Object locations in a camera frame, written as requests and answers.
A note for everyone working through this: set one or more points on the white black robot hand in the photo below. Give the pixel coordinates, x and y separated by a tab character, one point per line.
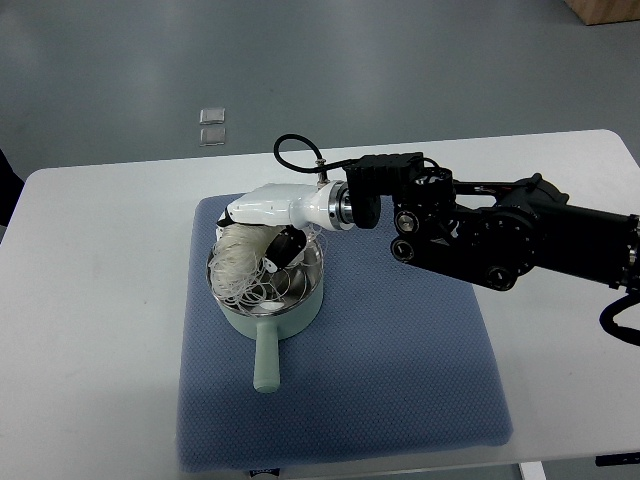
295	208

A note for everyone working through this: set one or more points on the white vermicelli noodle bundle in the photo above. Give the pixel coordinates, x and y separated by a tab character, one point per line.
236	268

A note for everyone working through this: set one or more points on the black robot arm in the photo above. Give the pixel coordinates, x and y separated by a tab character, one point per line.
491	233

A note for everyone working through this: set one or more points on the mint green steel pot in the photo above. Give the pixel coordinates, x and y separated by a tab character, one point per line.
267	330

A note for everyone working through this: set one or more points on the upper grey floor plate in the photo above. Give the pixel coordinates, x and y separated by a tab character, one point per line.
212	115

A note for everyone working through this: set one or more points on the blue textured cloth mat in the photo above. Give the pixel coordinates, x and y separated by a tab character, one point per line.
397	361

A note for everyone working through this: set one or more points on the person in white jacket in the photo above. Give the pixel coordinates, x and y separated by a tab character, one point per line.
11	188

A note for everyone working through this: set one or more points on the brown cardboard box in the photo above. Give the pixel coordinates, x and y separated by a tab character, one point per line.
601	12

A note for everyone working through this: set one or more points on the white table leg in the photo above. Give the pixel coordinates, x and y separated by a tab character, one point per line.
532	471

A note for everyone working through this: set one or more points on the wire steaming rack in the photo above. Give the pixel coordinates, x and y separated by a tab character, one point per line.
276	289

